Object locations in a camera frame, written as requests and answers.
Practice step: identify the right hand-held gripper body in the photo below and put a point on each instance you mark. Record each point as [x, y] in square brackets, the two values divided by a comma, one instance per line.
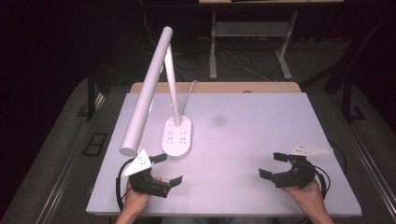
[297, 174]

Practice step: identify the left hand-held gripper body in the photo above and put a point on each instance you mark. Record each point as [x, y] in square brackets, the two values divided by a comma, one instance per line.
[148, 184]

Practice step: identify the person's left hand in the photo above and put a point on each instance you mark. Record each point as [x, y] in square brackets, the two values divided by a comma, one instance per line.
[137, 200]

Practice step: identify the person's right hand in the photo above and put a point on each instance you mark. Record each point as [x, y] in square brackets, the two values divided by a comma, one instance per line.
[306, 197]

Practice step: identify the white desk lamp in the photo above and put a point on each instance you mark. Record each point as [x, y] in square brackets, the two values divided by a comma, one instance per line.
[146, 93]

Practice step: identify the black metal stand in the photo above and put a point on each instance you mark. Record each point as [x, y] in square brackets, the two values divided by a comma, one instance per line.
[91, 99]
[347, 99]

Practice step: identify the black floor frame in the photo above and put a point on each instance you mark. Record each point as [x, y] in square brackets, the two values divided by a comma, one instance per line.
[100, 134]

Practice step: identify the metal floor rail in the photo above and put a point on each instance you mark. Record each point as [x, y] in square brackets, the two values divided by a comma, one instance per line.
[373, 175]
[62, 175]

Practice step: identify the grey metal desk frame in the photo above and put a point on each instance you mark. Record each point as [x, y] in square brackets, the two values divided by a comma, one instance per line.
[213, 62]

